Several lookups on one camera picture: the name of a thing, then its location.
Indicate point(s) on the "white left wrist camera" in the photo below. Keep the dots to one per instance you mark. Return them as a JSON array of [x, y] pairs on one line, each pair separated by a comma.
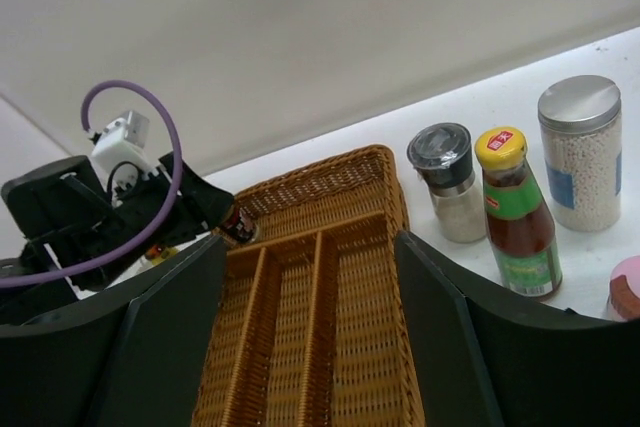
[[119, 158]]

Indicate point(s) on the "black cap salt grinder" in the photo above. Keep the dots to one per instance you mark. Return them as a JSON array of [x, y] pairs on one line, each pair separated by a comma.
[[441, 154]]

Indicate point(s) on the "brown wicker divided tray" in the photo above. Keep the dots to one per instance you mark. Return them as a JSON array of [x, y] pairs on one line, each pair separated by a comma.
[[310, 329]]

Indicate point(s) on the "silver lid tall jar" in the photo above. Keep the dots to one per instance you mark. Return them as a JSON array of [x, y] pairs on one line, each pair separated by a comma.
[[581, 130]]

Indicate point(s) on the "small black cap bottle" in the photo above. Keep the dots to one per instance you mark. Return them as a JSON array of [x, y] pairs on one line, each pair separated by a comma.
[[239, 226]]

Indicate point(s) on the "pink lid spice jar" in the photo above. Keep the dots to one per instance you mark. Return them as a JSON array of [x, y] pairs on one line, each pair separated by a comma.
[[623, 301]]

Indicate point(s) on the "yellow label brown bottle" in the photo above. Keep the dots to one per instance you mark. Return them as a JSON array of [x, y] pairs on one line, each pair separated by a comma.
[[159, 253]]

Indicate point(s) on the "yellow cap sauce bottle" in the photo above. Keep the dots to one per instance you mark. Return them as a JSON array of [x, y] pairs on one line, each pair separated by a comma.
[[520, 226]]

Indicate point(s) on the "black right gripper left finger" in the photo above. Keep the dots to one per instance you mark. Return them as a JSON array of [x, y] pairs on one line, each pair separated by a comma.
[[131, 355]]

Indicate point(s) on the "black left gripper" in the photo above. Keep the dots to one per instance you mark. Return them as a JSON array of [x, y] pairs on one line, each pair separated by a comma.
[[65, 215]]

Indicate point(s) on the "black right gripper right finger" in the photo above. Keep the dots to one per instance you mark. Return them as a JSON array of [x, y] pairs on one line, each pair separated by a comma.
[[485, 356]]

